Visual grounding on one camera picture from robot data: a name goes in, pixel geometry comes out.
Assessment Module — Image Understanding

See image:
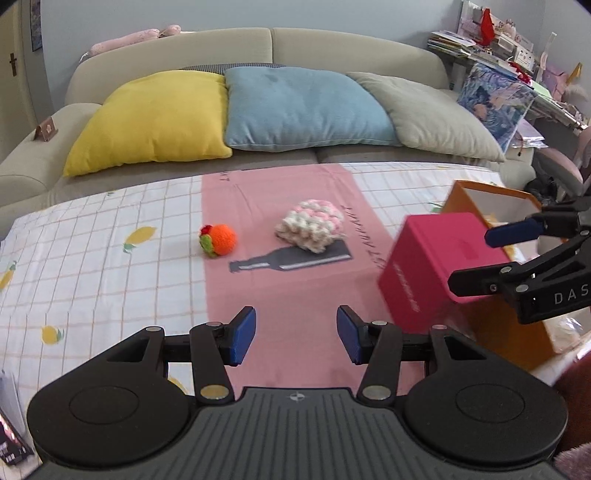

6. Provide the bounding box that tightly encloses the beige sofa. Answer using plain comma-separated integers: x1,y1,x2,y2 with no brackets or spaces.
0,27,536,208

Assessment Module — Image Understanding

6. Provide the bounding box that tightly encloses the orange cardboard box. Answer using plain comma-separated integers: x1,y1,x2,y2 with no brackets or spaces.
436,180,557,372

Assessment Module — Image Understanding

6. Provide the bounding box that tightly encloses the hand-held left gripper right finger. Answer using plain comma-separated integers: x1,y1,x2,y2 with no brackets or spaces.
337,305,490,406

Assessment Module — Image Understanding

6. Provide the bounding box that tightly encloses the red hanging ornament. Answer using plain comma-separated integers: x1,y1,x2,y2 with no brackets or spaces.
478,8,495,44

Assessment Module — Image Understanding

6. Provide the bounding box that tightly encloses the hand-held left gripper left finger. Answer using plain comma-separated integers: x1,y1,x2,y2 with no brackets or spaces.
107,306,257,406

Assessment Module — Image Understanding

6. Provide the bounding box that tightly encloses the grey mesh cushion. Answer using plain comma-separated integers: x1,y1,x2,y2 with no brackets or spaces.
178,62,282,75

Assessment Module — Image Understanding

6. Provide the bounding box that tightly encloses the orange crochet fruit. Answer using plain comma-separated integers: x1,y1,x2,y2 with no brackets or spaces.
199,224,238,258

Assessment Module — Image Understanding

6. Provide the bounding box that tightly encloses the beige pillow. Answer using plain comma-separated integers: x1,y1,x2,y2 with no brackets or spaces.
346,71,506,163

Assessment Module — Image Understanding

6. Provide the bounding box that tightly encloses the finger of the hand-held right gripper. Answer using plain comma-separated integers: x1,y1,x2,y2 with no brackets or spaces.
449,235,591,303
485,196,591,247

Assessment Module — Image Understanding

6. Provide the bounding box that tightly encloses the patterned blue pillow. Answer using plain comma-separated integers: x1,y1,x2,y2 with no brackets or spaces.
456,62,539,155

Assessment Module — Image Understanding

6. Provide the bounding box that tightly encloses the stack of papers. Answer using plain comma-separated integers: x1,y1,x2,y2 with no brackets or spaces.
427,30,476,58

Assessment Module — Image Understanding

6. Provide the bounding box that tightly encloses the pink mat with bottle print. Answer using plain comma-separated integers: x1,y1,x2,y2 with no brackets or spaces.
202,164,444,402

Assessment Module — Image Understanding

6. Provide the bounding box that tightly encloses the cluttered white desk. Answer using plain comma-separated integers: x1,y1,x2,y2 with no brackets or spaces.
427,0,591,134

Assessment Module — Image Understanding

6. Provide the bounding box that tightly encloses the yellow pillow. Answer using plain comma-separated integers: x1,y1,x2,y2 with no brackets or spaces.
62,70,233,177

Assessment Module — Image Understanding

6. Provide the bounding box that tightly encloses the brown phone stand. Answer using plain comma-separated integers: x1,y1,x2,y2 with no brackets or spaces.
34,117,59,141

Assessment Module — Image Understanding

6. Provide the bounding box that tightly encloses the red box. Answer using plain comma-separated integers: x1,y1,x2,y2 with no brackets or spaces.
378,212,513,340

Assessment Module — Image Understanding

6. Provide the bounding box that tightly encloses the pink chair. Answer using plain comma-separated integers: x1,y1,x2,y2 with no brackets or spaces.
531,138,591,204

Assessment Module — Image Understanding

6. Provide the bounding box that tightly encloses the maroon fuzzy cloth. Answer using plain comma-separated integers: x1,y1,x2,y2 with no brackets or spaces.
551,353,591,467

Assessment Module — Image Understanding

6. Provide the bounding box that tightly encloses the dark wall picture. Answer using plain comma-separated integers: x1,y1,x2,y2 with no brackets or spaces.
30,0,44,51

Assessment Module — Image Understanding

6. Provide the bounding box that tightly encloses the pink white knitted yarn bundle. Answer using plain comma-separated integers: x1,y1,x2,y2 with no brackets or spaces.
274,199,348,254

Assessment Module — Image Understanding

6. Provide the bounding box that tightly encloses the pink bolster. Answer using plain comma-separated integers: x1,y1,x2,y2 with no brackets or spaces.
90,24,183,58

